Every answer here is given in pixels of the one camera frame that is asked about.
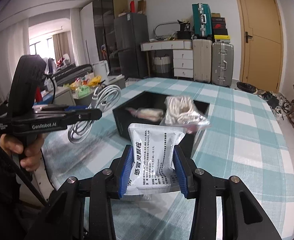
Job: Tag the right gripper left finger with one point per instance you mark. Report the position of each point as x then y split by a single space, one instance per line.
82 208

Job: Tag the person's left hand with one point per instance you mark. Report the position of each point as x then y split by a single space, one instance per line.
32 152

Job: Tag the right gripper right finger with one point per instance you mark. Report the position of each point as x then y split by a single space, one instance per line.
243 216

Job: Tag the dark grey refrigerator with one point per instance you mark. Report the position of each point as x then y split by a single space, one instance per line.
131 31

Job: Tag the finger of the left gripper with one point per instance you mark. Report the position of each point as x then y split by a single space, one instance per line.
62 118
39 108

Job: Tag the black tote bag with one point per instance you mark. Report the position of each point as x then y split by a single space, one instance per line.
184 32

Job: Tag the white drawer desk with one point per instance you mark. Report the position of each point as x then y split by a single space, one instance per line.
180 52

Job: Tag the teal suitcase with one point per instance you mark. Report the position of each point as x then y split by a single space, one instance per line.
202 20

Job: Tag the stacked shoe boxes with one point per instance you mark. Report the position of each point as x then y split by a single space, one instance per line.
219 28

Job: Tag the black trash bin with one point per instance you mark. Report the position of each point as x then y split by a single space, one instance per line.
246 87

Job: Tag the silver suitcase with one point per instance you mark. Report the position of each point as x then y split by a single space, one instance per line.
222 64

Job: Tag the beige suitcase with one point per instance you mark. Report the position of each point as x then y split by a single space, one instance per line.
202 60

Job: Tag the wooden door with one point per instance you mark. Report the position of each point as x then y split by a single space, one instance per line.
261 44

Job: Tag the white medicine sachet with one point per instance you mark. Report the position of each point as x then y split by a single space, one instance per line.
151 161

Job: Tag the striped laundry basket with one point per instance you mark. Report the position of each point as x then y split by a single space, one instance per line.
162 65

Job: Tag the black cardboard box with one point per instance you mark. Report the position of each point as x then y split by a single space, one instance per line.
150 108

